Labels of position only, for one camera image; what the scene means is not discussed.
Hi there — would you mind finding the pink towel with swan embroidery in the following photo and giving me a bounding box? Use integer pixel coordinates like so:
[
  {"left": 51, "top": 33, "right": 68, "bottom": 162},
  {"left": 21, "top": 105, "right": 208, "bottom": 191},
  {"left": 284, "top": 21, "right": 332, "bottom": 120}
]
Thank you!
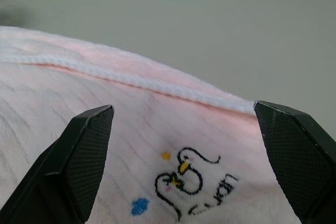
[{"left": 0, "top": 25, "right": 302, "bottom": 224}]

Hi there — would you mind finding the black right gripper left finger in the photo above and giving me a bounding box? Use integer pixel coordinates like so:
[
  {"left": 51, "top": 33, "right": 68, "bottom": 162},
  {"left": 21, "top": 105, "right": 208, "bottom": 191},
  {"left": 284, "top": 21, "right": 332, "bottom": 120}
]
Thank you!
[{"left": 0, "top": 104, "right": 115, "bottom": 224}]

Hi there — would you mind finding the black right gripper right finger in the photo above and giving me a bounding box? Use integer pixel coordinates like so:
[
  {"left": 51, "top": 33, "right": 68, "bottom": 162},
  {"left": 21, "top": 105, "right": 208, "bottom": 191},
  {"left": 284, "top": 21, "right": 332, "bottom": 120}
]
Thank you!
[{"left": 253, "top": 100, "right": 336, "bottom": 224}]

